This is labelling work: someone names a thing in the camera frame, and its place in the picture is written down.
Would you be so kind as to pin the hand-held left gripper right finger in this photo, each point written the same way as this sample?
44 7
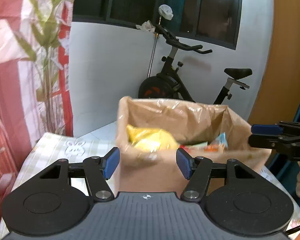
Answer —
185 163

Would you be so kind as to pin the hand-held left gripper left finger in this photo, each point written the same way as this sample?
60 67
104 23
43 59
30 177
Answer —
111 163

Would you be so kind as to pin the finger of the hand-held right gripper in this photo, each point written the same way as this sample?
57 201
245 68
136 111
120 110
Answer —
265 129
265 142

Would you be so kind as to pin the red green snack packet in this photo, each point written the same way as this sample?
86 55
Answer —
195 145

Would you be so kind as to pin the cardboard box with plastic liner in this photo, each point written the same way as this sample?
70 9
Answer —
152 172

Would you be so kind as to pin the blue orange snack packet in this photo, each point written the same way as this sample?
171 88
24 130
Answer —
218 143

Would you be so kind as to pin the yellow snack packet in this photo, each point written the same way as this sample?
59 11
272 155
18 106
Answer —
152 140

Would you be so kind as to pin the checkered tablecloth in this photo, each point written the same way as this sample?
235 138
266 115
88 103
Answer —
55 147

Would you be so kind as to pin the wooden door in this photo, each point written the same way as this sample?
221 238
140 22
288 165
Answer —
285 55

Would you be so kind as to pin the black exercise bike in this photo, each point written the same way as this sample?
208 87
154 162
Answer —
160 85

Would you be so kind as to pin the metal pole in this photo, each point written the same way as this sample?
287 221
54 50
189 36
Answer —
152 55

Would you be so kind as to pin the crumpled white cloth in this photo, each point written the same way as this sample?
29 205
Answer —
145 26

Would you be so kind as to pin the red plant printed cloth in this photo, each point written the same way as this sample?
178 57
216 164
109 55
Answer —
5 55

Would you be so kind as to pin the white plastic bag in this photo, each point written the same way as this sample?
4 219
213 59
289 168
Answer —
165 11

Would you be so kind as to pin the dark framed window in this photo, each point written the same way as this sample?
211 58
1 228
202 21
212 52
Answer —
135 0

